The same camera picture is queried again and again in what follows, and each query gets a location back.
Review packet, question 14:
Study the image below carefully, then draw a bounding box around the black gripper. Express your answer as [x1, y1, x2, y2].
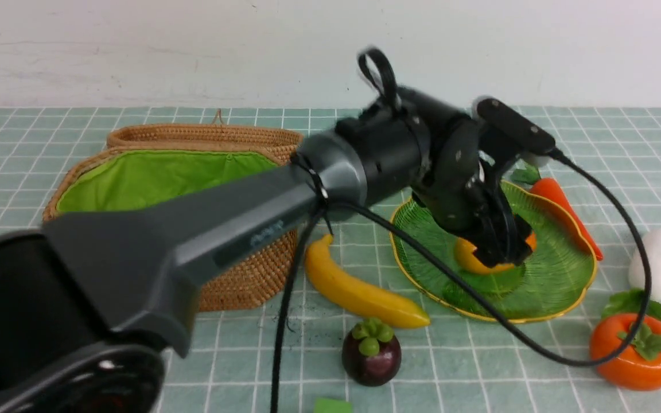
[412, 120, 535, 268]

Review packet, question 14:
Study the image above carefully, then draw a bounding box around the black camera cable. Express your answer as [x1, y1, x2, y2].
[270, 47, 652, 413]

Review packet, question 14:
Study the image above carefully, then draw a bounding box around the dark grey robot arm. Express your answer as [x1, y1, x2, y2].
[0, 87, 554, 412]

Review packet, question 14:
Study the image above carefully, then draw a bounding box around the green leaf-shaped plate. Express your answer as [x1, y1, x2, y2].
[391, 181, 598, 322]

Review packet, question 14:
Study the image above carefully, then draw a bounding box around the small green block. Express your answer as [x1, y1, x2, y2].
[312, 398, 353, 413]

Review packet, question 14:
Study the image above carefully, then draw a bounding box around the white toy radish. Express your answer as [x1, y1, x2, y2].
[628, 228, 661, 302]

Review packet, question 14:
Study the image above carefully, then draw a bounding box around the dark purple toy mangosteen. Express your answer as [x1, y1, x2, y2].
[341, 317, 402, 387]

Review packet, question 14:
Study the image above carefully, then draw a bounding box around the yellow toy banana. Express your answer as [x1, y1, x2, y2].
[304, 233, 431, 329]

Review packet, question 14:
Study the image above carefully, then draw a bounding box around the woven wicker basket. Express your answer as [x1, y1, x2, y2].
[42, 146, 300, 313]

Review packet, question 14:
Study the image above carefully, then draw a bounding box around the green checkered tablecloth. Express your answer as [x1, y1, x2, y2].
[0, 106, 661, 412]

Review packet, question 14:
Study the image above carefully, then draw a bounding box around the orange yellow toy mango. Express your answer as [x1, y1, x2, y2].
[453, 237, 519, 275]

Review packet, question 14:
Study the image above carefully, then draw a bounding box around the orange toy persimmon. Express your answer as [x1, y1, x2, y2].
[589, 313, 661, 391]

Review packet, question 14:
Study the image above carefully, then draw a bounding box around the orange toy carrot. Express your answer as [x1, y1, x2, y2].
[511, 166, 604, 262]

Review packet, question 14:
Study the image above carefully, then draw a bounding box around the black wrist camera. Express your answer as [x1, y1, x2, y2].
[472, 96, 557, 168]

